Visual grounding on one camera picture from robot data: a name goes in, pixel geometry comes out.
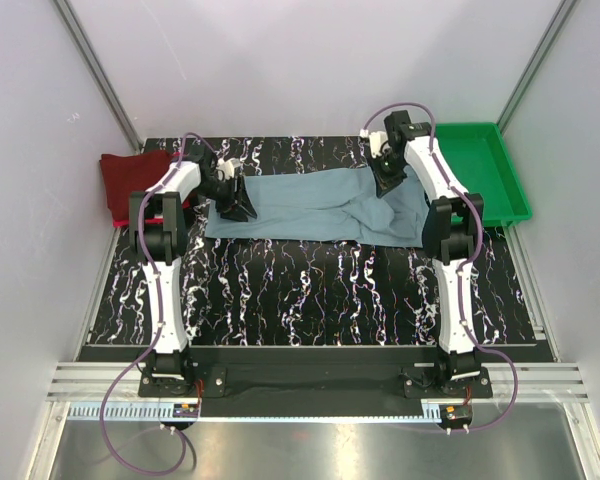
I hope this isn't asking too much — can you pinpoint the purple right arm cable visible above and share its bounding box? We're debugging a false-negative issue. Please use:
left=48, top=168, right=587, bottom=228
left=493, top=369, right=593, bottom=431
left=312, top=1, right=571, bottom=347
left=360, top=103, right=520, bottom=434

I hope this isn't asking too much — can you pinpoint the dark red folded t shirt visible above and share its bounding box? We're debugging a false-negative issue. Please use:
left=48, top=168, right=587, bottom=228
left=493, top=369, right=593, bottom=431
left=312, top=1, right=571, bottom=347
left=99, top=150, right=174, bottom=228

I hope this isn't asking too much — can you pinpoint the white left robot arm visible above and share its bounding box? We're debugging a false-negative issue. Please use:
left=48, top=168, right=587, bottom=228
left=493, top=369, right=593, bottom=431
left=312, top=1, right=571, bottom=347
left=129, top=145, right=257, bottom=397

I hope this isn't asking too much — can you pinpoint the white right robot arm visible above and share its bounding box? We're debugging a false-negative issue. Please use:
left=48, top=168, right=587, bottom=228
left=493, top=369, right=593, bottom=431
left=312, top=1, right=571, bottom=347
left=361, top=110, right=484, bottom=397

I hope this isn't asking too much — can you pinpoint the green plastic bin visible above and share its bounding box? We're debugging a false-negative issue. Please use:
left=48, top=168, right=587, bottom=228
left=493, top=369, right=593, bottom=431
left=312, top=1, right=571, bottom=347
left=436, top=122, right=532, bottom=228

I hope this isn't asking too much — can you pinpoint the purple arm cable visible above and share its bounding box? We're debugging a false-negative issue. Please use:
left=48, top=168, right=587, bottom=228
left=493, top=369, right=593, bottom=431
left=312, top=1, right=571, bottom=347
left=360, top=103, right=520, bottom=434
left=99, top=131, right=219, bottom=475

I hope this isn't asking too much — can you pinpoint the light blue t shirt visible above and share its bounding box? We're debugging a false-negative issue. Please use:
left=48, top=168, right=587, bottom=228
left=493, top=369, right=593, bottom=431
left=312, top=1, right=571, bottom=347
left=205, top=167, right=429, bottom=248

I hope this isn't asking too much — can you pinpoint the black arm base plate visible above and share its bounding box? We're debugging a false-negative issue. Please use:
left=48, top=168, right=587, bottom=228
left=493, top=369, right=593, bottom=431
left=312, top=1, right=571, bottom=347
left=138, top=364, right=493, bottom=400

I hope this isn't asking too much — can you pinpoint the bright red folded t shirt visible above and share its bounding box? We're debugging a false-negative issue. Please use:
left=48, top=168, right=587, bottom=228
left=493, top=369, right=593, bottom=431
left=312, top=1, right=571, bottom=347
left=112, top=218, right=163, bottom=228

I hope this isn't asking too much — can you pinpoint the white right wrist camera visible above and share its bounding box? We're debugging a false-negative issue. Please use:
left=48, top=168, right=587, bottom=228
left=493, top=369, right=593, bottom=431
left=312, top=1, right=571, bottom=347
left=359, top=129, right=388, bottom=158

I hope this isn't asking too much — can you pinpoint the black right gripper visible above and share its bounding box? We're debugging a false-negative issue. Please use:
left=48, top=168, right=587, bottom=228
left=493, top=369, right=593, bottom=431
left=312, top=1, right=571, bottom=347
left=365, top=149, right=406, bottom=198

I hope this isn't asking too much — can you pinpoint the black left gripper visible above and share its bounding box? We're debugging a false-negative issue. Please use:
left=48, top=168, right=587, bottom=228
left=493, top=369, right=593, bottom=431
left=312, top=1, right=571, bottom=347
left=192, top=176, right=257, bottom=224

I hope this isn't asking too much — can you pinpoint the aluminium front rail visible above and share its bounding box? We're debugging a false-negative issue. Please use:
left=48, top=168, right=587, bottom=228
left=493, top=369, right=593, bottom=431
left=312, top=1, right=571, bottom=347
left=46, top=362, right=588, bottom=403

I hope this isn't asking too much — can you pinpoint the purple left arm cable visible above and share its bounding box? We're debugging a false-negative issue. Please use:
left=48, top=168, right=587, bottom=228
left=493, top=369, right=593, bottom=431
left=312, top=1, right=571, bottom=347
left=99, top=131, right=219, bottom=475

